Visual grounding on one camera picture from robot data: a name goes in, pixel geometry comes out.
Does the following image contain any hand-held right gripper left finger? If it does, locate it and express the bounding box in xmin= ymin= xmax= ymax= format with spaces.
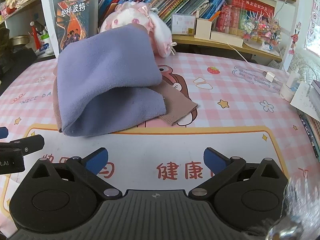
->
xmin=27 ymin=148 xmax=123 ymax=200

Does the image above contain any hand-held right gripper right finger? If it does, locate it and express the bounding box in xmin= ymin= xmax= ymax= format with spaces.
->
xmin=189 ymin=148 xmax=288 ymax=200

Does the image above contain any purple and brown knit garment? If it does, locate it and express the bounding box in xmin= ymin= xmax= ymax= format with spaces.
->
xmin=54 ymin=24 xmax=199 ymax=138

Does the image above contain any pink checked desk mat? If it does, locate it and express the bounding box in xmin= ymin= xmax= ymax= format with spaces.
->
xmin=0 ymin=52 xmax=320 ymax=233

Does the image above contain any fluffy sleeve cuff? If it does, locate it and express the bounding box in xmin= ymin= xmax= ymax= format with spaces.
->
xmin=271 ymin=167 xmax=320 ymax=240

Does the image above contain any round white charger base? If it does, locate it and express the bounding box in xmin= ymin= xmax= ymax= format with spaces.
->
xmin=279 ymin=84 xmax=297 ymax=103

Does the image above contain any white bottle blue label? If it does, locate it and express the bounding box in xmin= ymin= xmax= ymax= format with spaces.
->
xmin=40 ymin=30 xmax=54 ymax=55

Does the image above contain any red white stick toy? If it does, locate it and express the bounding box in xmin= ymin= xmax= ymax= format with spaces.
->
xmin=30 ymin=21 xmax=42 ymax=51

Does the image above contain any white paper sheet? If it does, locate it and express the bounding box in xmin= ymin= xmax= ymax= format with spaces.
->
xmin=290 ymin=81 xmax=320 ymax=121

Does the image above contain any white flat box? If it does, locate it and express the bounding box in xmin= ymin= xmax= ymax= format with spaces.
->
xmin=210 ymin=30 xmax=244 ymax=47

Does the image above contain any white pen holder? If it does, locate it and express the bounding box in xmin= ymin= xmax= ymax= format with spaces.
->
xmin=195 ymin=17 xmax=212 ymax=40

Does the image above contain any dark illustrated book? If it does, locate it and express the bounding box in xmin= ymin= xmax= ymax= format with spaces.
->
xmin=57 ymin=0 xmax=98 ymax=53

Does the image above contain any clear plastic card box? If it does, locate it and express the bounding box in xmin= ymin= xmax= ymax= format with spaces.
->
xmin=171 ymin=14 xmax=196 ymax=35

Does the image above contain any colourful flower ornament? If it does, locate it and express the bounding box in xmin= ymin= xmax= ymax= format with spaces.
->
xmin=242 ymin=11 xmax=283 ymax=50

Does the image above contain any white pink plush bunny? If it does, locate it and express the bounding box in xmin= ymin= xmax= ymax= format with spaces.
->
xmin=99 ymin=1 xmax=178 ymax=58

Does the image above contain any row of red books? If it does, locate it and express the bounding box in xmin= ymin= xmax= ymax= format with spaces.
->
xmin=216 ymin=0 xmax=275 ymax=43

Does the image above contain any row of colourful books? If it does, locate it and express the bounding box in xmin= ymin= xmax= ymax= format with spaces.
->
xmin=97 ymin=0 xmax=228 ymax=34

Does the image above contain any white cable plug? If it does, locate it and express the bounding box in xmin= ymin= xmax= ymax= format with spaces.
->
xmin=262 ymin=71 xmax=276 ymax=82

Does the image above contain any white charging cable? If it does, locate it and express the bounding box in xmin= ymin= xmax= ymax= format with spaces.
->
xmin=226 ymin=41 xmax=267 ymax=75

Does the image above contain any red cartoon wall sticker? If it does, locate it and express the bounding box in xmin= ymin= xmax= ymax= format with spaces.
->
xmin=289 ymin=22 xmax=302 ymax=55

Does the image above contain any alphabet wall poster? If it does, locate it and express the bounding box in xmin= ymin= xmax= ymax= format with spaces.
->
xmin=304 ymin=0 xmax=320 ymax=51

